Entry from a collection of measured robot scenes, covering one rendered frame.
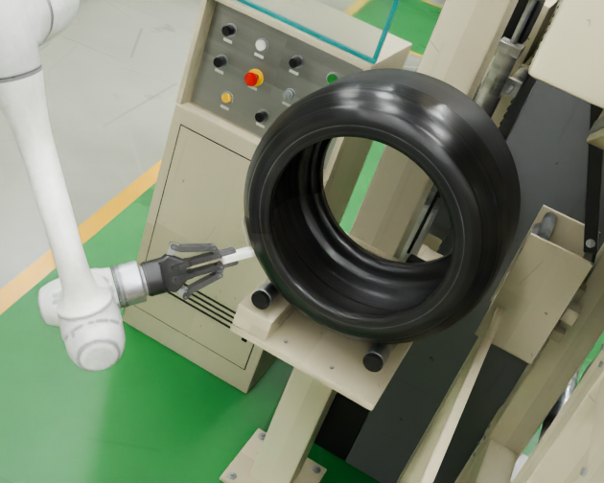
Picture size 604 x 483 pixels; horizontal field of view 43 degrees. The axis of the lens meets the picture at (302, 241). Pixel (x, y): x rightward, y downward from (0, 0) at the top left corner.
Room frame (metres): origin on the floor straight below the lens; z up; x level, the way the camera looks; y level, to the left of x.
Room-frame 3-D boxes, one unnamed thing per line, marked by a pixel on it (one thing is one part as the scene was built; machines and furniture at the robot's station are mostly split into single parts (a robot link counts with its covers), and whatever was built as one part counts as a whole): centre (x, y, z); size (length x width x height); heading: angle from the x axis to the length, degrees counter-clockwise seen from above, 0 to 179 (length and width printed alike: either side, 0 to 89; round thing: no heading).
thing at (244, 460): (1.78, -0.18, 0.01); 0.27 x 0.27 x 0.02; 76
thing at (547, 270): (1.65, -0.56, 1.05); 0.20 x 0.15 x 0.30; 166
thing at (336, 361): (1.53, -0.14, 0.80); 0.37 x 0.36 x 0.02; 76
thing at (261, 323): (1.57, 0.00, 0.83); 0.36 x 0.09 x 0.06; 166
